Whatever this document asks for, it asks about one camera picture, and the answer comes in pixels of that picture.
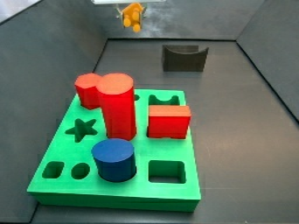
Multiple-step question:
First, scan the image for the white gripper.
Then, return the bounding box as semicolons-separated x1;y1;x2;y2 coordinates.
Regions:
90;0;164;19

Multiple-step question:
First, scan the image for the yellow three prong object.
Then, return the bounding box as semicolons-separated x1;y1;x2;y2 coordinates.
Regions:
121;3;142;32

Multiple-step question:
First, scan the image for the black curved fixture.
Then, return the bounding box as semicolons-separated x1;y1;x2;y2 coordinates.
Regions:
162;45;209;72

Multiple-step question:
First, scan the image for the green shape sorter board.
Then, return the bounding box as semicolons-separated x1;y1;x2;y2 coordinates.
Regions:
26;89;201;212

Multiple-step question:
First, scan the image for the tall red cylinder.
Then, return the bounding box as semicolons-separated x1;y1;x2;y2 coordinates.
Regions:
95;73;136;140

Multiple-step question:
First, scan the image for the red hexagonal block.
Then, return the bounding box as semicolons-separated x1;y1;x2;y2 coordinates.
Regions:
74;73;101;109

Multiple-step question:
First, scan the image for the red square block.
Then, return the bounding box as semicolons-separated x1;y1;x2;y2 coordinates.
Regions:
146;105;192;139

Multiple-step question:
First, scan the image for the blue cylinder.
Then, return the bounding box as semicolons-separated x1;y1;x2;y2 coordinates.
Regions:
90;138;136;182

